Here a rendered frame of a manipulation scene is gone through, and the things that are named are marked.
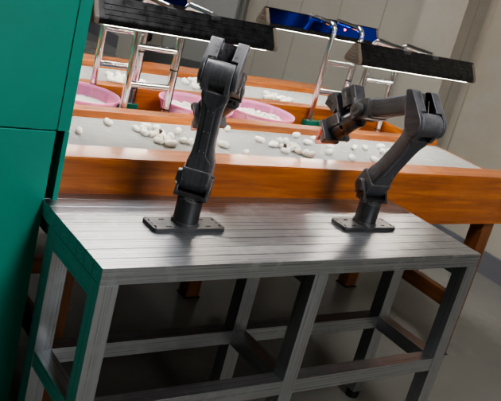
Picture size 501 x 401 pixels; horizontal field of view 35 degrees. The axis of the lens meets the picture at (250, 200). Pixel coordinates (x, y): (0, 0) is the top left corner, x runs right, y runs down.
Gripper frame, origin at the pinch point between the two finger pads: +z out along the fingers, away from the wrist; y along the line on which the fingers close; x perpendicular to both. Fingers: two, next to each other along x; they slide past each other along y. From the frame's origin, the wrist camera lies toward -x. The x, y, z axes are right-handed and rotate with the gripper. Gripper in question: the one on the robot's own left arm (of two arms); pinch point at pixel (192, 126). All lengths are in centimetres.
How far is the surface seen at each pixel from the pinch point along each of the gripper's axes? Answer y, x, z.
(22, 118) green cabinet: 56, 10, -17
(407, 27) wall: -229, -125, 99
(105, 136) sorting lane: 20.9, -0.5, 12.9
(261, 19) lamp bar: -67, -68, 40
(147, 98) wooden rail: -17, -33, 50
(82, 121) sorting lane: 22.8, -8.8, 22.5
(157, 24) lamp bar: 10.5, -27.8, -5.3
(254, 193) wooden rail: -16.0, 19.9, -2.3
